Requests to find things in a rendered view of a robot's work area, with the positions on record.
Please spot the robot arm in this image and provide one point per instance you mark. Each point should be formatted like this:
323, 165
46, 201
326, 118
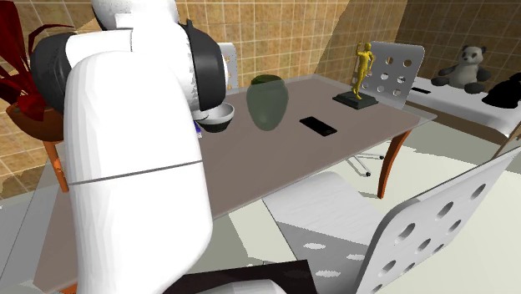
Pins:
134, 163

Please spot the red plant in brown pot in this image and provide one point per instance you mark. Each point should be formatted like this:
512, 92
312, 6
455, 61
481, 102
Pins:
24, 101

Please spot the dark green vase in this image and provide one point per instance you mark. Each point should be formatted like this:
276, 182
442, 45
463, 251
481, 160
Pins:
267, 104

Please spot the grey and black bowl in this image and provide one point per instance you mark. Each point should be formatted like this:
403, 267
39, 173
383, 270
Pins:
218, 120

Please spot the small blue object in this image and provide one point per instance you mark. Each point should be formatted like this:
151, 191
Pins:
198, 131

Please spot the dark robot stand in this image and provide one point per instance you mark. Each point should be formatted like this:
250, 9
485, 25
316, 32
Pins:
260, 273

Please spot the brown table with orange legs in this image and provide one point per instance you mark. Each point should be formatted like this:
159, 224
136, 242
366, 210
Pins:
264, 163

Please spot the black phone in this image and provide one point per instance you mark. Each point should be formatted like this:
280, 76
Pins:
318, 126

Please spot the small flat black remote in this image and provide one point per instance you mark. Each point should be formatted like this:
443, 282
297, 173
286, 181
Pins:
420, 90

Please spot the gold figure on dark base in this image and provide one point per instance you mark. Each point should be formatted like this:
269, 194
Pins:
363, 65

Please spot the black plush toy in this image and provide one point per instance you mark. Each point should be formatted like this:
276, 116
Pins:
504, 95

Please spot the panda plush toy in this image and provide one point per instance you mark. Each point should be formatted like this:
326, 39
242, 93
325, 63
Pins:
466, 71

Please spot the white perforated chair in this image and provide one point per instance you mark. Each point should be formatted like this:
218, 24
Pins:
230, 67
338, 211
397, 73

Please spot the white bed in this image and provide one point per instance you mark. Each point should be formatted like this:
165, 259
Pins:
456, 104

